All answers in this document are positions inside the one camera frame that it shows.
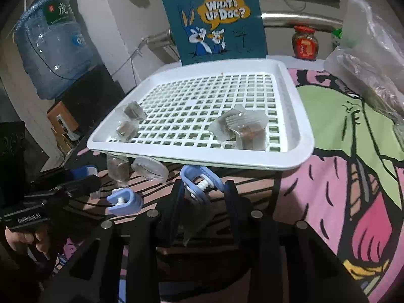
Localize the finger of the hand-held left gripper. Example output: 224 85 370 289
32 165 99 187
47 175 102 201

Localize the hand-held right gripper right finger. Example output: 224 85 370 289
222 179 370 303

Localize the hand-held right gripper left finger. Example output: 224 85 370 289
41 179 187 303

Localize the blue clip with white screw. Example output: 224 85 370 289
107 188 143 217
180 164 224 203

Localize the clear plastic ring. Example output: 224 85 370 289
131 157 170 184

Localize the white slotted plastic tray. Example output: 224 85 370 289
87 58 315 169

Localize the person's left hand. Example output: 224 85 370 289
4 222 54 261

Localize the dark patterned object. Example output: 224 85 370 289
0 121 30 196

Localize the large clear brown snack packet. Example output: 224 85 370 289
234 110 269 151

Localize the crumpled clear snack packet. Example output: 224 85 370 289
208 104 247 141

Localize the black water dispenser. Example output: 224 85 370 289
47 64 127 141

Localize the printed blanket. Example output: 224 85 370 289
30 66 404 303

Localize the blue water jug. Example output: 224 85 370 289
14 0 95 100

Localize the red-label glass jar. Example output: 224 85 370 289
292 24 318 61

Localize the blue cartoon rabbit poster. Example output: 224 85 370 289
158 0 268 67

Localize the green and white box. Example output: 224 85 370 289
331 28 345 52

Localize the large clear plastic bag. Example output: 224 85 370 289
324 0 404 149

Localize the black cable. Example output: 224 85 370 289
12 22 95 79

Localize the metal rail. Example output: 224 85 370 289
146 12 344 52

